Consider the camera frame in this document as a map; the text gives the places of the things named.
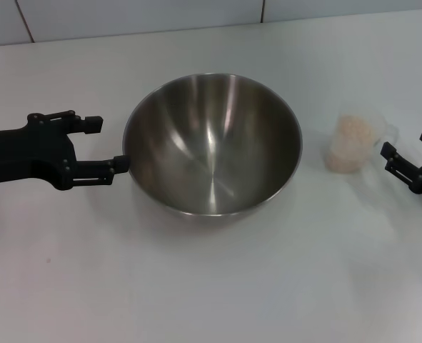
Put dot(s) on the white rice grains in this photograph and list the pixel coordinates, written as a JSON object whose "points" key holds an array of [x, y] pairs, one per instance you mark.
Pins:
{"points": [[350, 143]]}

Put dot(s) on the clear plastic measuring cup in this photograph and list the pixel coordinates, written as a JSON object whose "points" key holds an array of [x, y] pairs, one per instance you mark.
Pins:
{"points": [[378, 125]]}

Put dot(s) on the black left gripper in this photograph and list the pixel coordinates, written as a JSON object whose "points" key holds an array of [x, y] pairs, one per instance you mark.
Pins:
{"points": [[28, 153]]}

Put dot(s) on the stainless steel mixing bowl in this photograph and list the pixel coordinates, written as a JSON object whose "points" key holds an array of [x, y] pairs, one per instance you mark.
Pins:
{"points": [[210, 150]]}

